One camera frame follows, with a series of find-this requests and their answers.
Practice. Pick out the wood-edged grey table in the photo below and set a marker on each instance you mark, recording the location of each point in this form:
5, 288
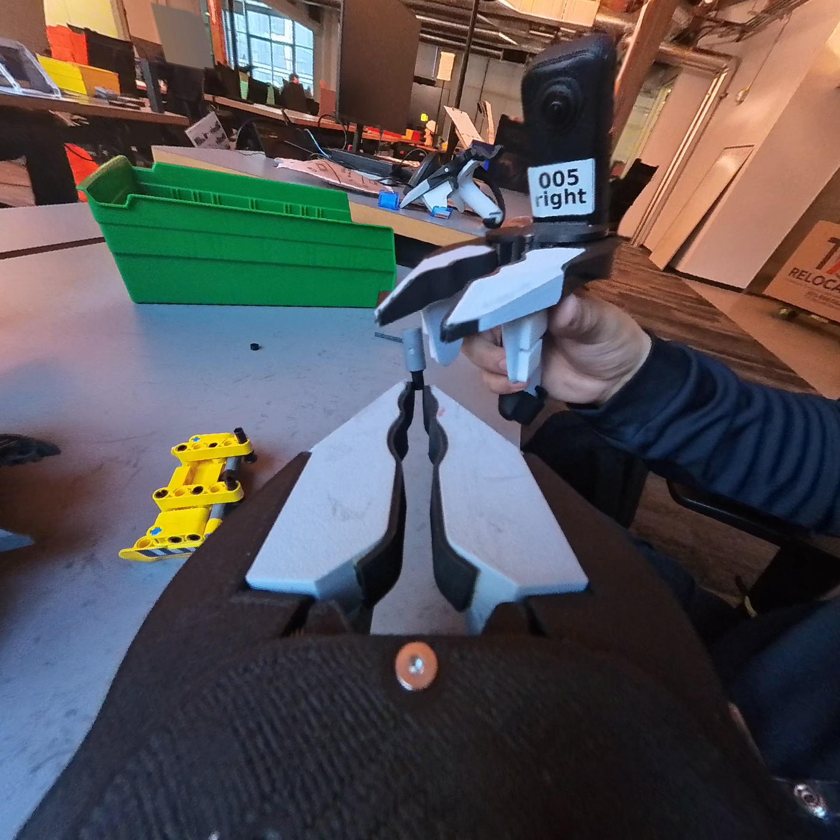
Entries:
407, 223

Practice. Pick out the cardboard box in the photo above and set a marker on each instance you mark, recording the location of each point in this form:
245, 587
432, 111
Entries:
807, 275

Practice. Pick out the blue transparent box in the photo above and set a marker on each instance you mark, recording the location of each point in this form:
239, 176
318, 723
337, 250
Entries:
439, 211
389, 199

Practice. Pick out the clear acrylic box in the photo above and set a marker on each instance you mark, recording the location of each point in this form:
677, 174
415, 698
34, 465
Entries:
26, 69

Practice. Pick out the grey desk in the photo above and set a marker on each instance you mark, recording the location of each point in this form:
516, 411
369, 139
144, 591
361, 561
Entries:
164, 367

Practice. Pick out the idle hand-held gripper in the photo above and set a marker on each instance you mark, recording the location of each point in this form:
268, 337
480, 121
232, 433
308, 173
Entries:
459, 184

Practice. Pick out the white printed sign card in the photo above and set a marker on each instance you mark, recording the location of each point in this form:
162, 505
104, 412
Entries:
207, 131

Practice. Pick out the person's dark clothed body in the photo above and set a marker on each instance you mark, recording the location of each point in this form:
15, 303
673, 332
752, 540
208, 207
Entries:
754, 656

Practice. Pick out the black upright panel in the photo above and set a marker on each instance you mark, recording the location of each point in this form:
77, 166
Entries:
377, 65

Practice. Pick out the dark wooden table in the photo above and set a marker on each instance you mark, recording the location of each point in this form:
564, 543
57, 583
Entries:
92, 118

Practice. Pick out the grey yellow toy brick vehicle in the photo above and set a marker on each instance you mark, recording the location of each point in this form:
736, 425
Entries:
26, 449

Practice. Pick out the person's right forearm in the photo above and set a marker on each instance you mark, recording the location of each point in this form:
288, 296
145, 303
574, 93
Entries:
722, 433

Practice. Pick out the yellow toy brick assembly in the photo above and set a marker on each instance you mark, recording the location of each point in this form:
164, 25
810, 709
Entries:
190, 492

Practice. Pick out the orange safety vest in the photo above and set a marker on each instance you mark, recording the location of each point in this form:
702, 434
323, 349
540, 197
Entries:
82, 170

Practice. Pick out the yellow storage box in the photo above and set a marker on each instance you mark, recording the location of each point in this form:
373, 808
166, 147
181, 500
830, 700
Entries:
79, 77

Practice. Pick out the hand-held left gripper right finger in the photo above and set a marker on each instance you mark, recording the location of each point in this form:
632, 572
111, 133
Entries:
505, 518

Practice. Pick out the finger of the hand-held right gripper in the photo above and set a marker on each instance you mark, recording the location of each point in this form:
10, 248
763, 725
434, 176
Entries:
433, 282
512, 289

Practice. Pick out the green plastic bin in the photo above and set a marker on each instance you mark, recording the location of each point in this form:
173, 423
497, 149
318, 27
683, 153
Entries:
249, 262

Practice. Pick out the person's right hand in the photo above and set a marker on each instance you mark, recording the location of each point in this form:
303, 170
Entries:
590, 354

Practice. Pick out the white leaning panel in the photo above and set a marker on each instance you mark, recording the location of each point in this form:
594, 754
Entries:
709, 216

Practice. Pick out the patterned paper sheet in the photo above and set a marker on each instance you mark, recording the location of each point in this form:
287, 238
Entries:
334, 174

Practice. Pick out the black office chair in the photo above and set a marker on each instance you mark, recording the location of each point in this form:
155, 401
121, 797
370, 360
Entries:
633, 197
590, 459

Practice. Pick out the grey brick piston with rod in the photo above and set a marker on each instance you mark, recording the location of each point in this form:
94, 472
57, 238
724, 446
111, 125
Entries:
413, 351

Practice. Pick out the black floor lamp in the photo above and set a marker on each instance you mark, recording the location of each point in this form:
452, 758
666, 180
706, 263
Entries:
469, 65

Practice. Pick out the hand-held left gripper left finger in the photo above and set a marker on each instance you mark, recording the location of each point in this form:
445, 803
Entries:
328, 518

